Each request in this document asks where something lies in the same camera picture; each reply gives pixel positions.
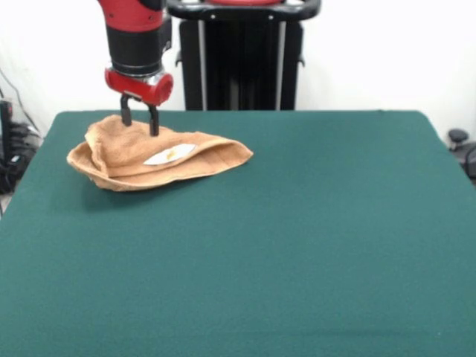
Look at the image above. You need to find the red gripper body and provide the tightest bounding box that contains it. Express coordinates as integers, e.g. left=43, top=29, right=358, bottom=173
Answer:
left=103, top=68, right=175, bottom=109

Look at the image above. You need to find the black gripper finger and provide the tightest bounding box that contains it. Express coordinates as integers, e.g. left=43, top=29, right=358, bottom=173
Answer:
left=119, top=93, right=134, bottom=126
left=147, top=103, right=161, bottom=137

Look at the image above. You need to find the grey cable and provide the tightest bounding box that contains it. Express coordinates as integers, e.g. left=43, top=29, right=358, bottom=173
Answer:
left=0, top=68, right=36, bottom=131

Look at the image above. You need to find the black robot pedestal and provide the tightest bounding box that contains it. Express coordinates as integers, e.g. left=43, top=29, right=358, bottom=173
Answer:
left=165, top=0, right=321, bottom=112

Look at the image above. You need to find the dark green table cloth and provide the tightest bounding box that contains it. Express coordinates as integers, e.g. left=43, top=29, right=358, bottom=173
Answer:
left=0, top=109, right=476, bottom=357

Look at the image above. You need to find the black equipment heap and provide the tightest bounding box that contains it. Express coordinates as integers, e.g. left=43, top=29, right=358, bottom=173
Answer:
left=0, top=122, right=42, bottom=194

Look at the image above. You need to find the tan terry towel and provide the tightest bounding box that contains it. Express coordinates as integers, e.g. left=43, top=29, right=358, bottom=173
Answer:
left=66, top=114, right=255, bottom=194

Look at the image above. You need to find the black box device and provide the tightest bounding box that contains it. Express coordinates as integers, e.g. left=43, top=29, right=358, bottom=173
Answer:
left=0, top=99, right=15, bottom=164

